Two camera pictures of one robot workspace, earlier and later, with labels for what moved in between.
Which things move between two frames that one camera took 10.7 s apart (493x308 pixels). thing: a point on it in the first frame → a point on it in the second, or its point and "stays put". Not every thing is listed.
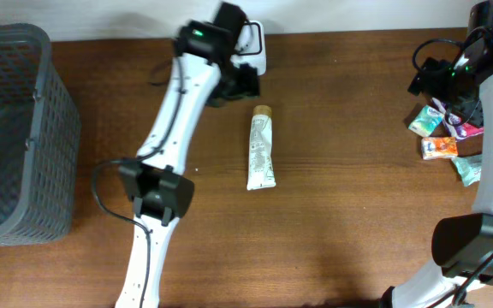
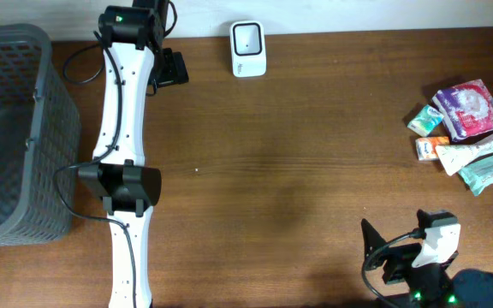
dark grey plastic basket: x=26 y=139 stays put
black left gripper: x=230 y=95 → x=178 y=69
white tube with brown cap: x=261 y=166 → x=452 y=157
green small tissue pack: x=426 y=121 stays put
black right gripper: x=466 y=109 → x=396 y=260
